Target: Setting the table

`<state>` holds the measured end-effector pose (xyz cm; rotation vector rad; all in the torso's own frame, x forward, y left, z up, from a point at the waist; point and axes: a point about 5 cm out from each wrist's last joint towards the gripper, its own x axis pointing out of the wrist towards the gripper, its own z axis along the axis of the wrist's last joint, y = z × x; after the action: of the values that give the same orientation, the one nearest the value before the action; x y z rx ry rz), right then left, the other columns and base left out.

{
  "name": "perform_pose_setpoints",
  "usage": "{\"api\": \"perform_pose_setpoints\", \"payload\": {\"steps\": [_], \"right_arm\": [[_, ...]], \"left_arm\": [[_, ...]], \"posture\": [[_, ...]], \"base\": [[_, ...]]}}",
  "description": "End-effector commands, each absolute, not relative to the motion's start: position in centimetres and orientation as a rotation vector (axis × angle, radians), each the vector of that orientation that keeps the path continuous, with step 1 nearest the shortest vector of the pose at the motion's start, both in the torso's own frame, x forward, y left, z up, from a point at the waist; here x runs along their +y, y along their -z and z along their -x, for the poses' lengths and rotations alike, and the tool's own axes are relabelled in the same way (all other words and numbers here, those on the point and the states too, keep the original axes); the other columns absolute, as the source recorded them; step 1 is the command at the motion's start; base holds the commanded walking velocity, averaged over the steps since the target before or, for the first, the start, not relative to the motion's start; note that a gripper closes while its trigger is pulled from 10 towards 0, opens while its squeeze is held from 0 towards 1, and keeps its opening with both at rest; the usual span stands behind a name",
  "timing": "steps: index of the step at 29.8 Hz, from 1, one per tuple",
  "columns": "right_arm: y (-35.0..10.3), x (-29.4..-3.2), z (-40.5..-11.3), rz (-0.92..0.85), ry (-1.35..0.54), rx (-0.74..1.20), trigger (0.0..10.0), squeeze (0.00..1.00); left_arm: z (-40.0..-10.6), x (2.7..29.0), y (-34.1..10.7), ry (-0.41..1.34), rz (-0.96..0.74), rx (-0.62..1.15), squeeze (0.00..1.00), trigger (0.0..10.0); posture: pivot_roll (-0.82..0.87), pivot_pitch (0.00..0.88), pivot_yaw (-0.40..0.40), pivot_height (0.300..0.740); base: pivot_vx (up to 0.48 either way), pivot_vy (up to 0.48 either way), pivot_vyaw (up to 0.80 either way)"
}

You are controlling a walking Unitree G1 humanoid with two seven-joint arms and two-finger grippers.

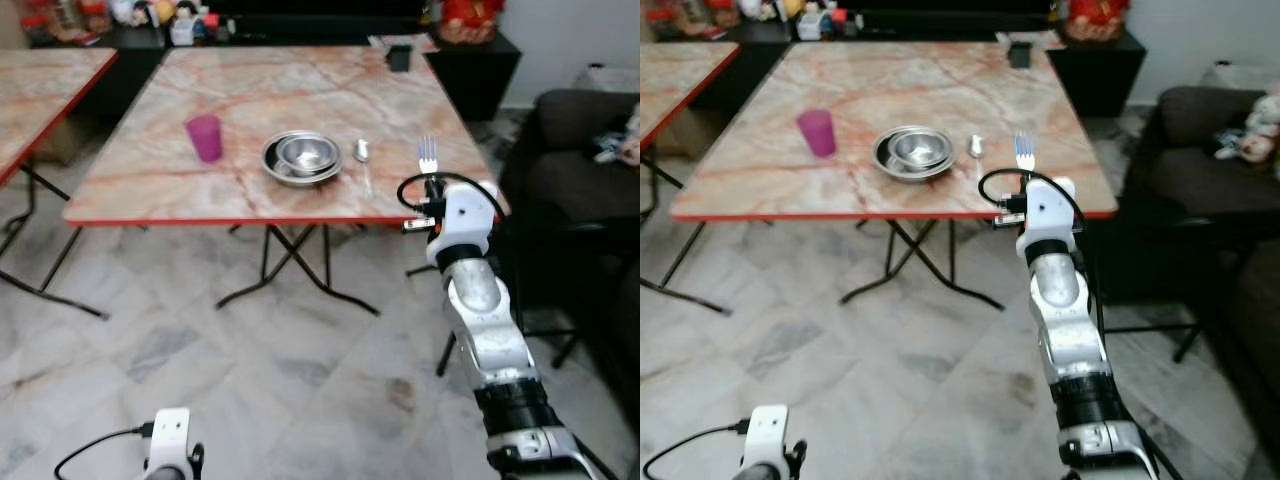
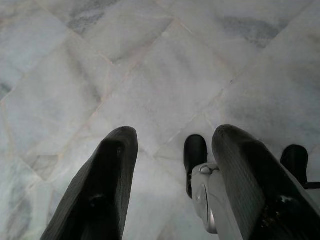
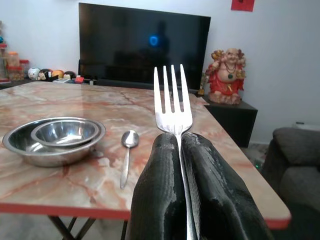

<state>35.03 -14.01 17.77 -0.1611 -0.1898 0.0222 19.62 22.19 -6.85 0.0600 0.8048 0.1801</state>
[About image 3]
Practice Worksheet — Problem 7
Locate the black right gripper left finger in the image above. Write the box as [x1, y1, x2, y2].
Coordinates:
[126, 132, 188, 240]

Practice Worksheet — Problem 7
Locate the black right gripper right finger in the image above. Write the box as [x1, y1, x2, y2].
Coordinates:
[180, 131, 275, 240]

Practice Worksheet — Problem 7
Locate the silver metal fork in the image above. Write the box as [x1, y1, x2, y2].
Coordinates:
[153, 63, 198, 240]

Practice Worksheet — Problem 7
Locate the silver metal spoon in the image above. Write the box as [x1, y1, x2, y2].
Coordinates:
[119, 129, 140, 190]

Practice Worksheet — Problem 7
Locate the black tv cabinet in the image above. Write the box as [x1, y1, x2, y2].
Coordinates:
[202, 94, 259, 148]

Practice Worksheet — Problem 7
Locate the grey sofa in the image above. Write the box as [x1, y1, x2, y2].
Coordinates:
[261, 126, 320, 240]

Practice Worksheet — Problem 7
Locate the small steel bowl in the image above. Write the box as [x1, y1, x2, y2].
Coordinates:
[30, 119, 100, 147]

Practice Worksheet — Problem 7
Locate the laughing buddha statue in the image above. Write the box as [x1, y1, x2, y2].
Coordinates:
[200, 47, 247, 106]

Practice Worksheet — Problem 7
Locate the marble folding table red edge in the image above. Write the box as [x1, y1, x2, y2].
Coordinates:
[0, 80, 292, 240]

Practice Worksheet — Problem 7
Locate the large steel bowl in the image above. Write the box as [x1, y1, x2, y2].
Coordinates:
[2, 116, 107, 168]

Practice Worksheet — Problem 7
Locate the black flat screen television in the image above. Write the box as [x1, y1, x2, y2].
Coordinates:
[78, 2, 212, 90]

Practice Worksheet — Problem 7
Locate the black haired doll figurine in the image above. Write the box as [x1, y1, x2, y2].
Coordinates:
[37, 68, 54, 81]

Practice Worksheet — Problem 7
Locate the white round figurine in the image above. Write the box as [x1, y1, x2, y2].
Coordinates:
[27, 67, 41, 81]

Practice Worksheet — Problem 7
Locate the red lidded plastic jar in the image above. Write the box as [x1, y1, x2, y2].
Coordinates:
[18, 59, 30, 80]

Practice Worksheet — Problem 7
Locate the orange lidded plastic jar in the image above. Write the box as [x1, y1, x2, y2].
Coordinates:
[6, 51, 20, 68]

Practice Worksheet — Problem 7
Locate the red paper wall decoration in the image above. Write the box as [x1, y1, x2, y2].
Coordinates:
[230, 0, 256, 13]

